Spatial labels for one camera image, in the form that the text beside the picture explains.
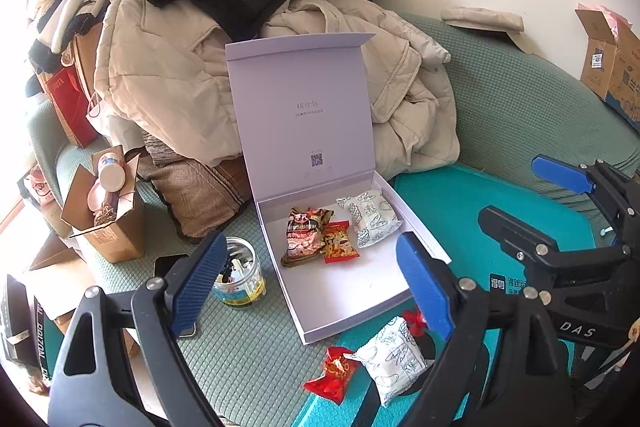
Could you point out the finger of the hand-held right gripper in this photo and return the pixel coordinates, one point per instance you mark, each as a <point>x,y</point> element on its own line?
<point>560,174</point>
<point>515,232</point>

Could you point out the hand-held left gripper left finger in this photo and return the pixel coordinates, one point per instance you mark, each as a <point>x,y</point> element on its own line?
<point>195,287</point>

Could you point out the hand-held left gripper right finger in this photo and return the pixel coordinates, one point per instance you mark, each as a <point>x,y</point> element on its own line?
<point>425,292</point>

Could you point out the small red candy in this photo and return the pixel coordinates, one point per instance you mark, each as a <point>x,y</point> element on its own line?
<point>414,319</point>

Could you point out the white bread packet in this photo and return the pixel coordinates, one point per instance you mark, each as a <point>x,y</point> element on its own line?
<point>372,217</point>
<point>395,362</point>

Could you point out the red candy packet with figure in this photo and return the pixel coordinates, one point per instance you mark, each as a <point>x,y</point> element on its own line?
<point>340,244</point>

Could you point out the brown cereal snack packet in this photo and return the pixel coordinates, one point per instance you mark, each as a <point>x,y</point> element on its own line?
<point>300,237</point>

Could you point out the red gold candy packet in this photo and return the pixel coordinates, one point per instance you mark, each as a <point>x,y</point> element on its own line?
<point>330,377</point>

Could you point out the white gift box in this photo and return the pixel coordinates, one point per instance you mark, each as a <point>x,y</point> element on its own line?
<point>310,107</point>

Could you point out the black smartphone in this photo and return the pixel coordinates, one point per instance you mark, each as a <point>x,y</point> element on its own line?
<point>165,264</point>

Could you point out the clear plastic jar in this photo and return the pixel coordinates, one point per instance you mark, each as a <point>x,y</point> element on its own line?
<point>242,287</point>

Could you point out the teal foam mat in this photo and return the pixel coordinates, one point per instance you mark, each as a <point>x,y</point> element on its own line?
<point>475,192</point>

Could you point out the brown striped cushion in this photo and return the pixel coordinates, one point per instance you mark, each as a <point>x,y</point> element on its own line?
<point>200,197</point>

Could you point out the green sofa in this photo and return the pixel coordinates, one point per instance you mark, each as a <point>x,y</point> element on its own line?
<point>500,107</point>

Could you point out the small open cardboard box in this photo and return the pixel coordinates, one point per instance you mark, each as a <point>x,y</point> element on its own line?
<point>115,237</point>

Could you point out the blue printed cardboard box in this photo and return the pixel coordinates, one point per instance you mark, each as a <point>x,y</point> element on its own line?
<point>605,72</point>

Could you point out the open cardboard carton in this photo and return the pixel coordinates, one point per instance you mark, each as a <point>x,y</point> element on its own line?
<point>70,312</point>

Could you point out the pink round lid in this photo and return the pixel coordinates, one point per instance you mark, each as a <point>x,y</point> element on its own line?
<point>100,198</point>

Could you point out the grey brown fabric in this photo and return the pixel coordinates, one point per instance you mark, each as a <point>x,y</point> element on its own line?
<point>170,147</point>

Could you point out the pink lidded jar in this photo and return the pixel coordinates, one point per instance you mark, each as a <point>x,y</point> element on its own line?
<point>112,169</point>

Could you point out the black teal printed box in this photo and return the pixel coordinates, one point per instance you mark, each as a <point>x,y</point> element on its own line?
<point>30,342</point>

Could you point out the pink patterned box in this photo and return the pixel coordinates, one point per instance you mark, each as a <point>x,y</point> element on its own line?
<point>37,187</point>

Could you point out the beige padded jacket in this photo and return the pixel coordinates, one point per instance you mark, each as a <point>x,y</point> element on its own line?
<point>165,72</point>

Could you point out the red paper bag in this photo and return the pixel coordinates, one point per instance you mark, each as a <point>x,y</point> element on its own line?
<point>65,107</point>

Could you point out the brown paper bag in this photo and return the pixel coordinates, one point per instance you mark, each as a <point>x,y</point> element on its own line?
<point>87,57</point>

